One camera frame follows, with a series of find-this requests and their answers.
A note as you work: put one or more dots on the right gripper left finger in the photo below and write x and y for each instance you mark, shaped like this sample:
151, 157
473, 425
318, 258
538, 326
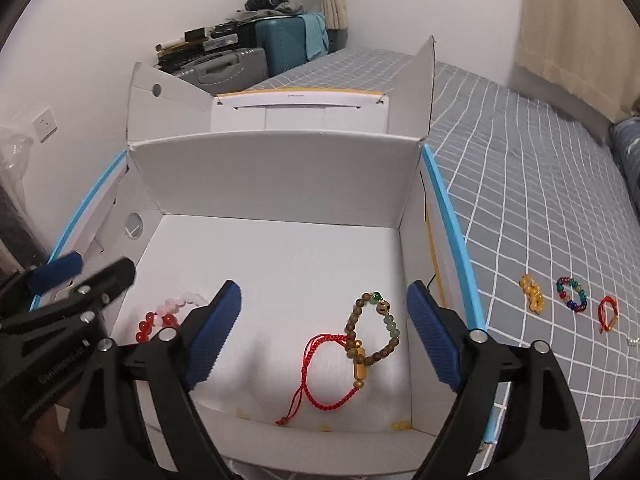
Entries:
106, 428

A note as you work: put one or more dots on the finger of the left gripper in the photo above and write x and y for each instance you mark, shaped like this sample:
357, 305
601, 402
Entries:
103, 288
55, 273

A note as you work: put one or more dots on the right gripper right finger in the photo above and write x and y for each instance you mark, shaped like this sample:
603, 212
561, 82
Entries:
541, 434

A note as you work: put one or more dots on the grey checked bed sheet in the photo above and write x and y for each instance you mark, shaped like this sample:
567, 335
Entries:
553, 238

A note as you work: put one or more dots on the white cardboard box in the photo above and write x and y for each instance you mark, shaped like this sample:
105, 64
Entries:
323, 205

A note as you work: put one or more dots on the grey hard case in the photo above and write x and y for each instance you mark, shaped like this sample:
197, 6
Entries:
228, 71

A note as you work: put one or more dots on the teal suitcase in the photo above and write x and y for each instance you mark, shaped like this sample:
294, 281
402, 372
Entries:
293, 41

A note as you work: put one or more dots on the blue patterned pillow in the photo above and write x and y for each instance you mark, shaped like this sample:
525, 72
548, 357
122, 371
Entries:
625, 138

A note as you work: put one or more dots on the white wall socket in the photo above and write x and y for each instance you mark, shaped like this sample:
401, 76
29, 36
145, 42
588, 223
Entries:
45, 125

